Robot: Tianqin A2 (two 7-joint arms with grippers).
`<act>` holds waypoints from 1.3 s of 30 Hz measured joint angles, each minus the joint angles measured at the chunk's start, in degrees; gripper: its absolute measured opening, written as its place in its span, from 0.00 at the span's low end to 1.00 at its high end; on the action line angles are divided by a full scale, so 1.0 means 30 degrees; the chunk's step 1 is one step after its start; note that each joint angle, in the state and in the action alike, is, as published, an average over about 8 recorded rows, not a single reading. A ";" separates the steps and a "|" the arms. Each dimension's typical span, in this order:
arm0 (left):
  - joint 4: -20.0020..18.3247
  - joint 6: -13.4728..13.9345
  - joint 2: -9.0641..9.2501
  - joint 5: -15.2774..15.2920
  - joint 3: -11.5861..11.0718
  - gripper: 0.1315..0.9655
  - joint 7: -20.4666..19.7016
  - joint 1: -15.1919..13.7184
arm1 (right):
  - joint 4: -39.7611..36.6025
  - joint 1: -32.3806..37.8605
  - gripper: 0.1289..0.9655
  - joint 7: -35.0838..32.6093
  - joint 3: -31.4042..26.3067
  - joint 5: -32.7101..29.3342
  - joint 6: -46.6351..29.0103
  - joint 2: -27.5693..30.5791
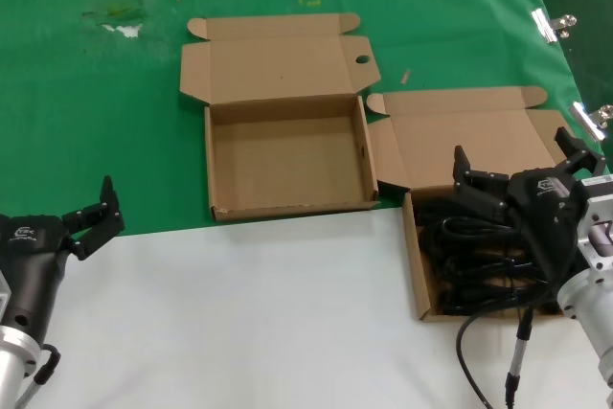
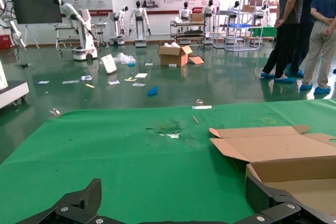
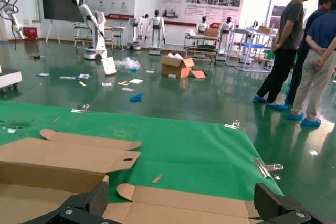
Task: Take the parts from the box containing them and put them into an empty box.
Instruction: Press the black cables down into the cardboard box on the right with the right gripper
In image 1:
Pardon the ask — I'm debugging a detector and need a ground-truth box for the left arm black connector cable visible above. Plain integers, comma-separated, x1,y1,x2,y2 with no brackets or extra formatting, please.
12,342,62,409

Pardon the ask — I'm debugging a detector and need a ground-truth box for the silver binder clip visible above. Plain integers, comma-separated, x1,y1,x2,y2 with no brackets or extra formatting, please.
531,8,579,45
568,101,613,144

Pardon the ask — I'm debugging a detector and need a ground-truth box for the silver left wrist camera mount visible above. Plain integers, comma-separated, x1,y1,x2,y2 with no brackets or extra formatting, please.
0,270,13,325

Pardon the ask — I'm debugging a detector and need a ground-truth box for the open brown cardboard box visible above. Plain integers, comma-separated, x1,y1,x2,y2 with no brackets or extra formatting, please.
180,12,383,223
366,86,589,323

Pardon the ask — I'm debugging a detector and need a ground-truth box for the right arm thick black cable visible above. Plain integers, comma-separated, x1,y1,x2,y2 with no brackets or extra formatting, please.
456,291,559,409

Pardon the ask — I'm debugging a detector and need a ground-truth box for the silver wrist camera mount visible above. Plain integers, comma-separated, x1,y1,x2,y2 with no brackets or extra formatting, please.
0,270,13,325
577,174,613,272

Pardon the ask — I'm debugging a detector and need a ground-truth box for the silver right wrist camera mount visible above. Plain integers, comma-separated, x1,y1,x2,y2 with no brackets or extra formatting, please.
577,174,613,272

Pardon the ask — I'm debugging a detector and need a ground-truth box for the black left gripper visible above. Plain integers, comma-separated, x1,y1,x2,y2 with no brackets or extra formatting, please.
0,175,126,334

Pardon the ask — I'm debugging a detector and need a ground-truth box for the green table cloth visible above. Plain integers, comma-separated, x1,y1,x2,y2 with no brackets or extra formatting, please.
0,0,613,240

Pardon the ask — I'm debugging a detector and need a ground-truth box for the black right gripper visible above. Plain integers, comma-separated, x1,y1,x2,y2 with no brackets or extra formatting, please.
452,125,608,286

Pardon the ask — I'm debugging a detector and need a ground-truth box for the right arm silver connector cable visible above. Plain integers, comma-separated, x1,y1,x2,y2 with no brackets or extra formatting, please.
505,306,535,409

